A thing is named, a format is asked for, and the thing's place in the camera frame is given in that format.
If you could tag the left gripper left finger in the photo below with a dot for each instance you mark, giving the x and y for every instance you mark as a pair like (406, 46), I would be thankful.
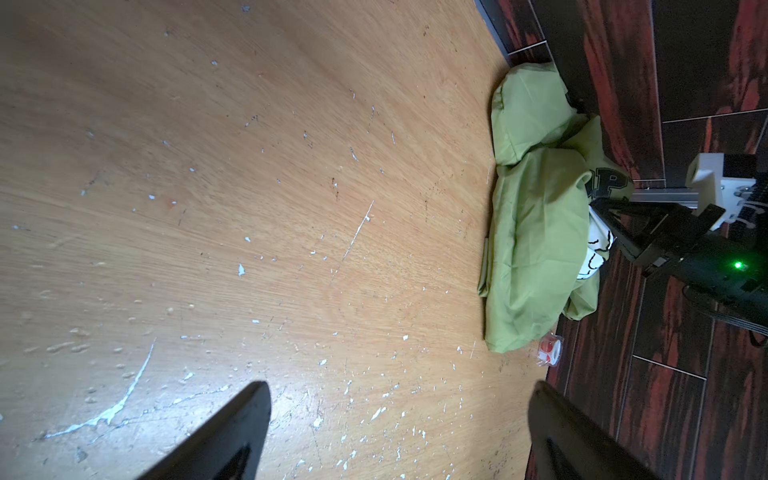
(228, 446)

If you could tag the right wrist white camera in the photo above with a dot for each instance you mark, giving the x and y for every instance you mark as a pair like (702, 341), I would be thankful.
(728, 181)

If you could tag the green jacket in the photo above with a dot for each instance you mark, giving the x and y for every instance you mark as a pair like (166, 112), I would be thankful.
(545, 245)

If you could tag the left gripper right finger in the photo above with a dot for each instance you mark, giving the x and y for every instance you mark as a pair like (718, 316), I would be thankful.
(567, 444)

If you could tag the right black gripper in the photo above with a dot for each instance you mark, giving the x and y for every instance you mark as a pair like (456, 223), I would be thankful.
(672, 239)

